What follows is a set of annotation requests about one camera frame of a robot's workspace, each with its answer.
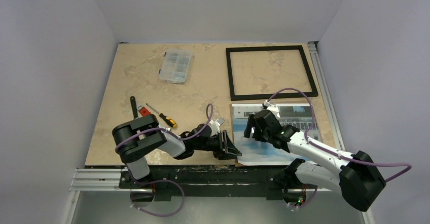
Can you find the clear plastic screw organizer box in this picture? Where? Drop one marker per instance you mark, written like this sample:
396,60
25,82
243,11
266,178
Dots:
175,66

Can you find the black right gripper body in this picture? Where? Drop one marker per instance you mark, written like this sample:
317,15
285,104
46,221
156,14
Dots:
254,126

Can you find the red handled adjustable wrench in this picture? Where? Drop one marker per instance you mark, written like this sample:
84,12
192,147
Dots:
143,110

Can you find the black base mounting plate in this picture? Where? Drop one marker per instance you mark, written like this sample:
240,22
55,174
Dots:
166,181

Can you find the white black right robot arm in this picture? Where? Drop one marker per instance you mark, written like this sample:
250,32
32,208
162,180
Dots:
354,176

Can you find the yellow black flathead screwdriver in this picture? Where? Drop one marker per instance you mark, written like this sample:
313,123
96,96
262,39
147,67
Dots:
169,121

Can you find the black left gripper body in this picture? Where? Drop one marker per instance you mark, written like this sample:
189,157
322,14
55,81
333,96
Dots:
216,146

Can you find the aluminium rail right side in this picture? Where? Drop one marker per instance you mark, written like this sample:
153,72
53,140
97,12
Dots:
312,47

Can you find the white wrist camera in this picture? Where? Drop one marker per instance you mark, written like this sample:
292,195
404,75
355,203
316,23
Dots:
272,108
215,126

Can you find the small black handled wrench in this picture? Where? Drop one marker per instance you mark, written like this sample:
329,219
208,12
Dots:
133,107

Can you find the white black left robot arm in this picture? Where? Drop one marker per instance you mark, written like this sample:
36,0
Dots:
139,137

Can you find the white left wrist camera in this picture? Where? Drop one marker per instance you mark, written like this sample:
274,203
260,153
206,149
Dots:
215,126

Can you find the black wooden picture frame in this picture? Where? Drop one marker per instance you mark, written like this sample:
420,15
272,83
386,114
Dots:
256,73

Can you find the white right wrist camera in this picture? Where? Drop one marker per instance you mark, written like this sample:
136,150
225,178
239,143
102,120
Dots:
272,108

